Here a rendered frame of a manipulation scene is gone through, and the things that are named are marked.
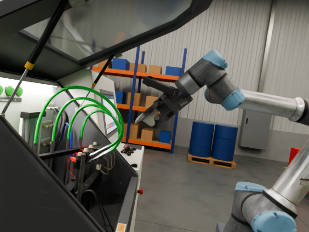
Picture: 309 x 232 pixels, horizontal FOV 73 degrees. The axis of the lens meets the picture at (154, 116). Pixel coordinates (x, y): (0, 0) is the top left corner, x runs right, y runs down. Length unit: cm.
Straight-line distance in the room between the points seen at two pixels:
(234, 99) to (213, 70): 11
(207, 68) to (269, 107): 31
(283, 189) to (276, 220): 10
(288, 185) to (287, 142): 737
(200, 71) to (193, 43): 695
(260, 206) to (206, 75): 47
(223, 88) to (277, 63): 740
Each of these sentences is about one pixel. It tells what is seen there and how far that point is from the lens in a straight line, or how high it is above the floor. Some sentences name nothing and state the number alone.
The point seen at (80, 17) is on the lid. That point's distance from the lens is 83.
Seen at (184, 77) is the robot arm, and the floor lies 150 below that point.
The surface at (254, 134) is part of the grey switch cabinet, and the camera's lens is 745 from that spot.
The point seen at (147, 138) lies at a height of 30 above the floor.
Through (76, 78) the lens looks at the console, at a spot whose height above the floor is 149.
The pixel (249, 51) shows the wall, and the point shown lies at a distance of 790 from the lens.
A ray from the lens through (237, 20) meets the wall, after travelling 806.
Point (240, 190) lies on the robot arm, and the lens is 93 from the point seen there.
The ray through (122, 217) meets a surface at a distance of 90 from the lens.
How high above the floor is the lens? 141
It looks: 4 degrees down
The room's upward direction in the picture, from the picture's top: 7 degrees clockwise
